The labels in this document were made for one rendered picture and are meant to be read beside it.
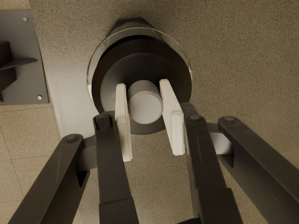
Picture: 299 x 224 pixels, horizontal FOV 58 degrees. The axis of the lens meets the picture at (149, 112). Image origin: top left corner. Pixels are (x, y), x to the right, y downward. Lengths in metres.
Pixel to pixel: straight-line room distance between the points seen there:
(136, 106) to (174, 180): 0.44
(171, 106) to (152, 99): 0.04
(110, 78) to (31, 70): 1.32
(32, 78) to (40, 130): 0.31
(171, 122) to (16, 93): 1.47
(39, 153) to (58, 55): 1.28
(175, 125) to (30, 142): 1.59
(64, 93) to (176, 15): 0.25
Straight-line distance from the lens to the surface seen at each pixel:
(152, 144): 0.57
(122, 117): 0.16
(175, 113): 0.16
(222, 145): 0.16
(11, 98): 1.62
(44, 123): 1.65
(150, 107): 0.21
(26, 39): 1.51
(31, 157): 1.78
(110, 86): 0.23
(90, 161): 0.16
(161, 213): 0.68
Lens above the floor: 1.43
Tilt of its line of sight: 66 degrees down
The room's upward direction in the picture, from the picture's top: 168 degrees clockwise
